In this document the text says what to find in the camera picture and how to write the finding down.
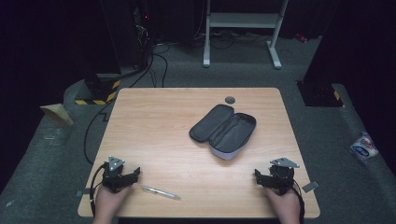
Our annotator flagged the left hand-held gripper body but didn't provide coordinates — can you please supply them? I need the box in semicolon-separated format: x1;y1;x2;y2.
101;156;135;194

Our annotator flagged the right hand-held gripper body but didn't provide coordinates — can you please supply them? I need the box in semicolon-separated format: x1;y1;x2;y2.
266;157;301;196

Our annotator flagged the silver pen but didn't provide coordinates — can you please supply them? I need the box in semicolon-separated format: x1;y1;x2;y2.
142;185;182;201

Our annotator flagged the black pencil case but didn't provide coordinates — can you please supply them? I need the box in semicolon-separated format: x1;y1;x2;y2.
188;104;258;161

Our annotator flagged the wooden wedge block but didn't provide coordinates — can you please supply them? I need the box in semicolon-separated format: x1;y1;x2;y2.
39;103;75;127

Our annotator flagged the white blue snack packet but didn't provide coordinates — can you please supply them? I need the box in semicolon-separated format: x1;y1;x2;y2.
349;131;380;163

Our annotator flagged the black yellow striped stand base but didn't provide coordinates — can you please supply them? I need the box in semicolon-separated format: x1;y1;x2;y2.
74;73;122;106

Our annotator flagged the black computer tower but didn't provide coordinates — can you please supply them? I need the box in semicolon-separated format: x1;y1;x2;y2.
100;0;153;70

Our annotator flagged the white metal stand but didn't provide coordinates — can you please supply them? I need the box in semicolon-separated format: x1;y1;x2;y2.
202;0;290;70

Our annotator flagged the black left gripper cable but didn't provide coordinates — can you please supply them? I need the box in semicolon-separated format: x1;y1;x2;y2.
89;163;107;217

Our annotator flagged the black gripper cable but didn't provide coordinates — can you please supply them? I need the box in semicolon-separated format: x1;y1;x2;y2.
292;180;306;224
89;163;107;217

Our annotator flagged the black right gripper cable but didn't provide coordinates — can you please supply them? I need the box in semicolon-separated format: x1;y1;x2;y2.
292;180;306;224

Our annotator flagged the black floor cable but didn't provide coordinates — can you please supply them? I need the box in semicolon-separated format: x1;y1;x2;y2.
82;101;117;166

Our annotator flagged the bundle of floor cables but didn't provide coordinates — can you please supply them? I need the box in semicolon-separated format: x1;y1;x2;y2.
129;29;275;89

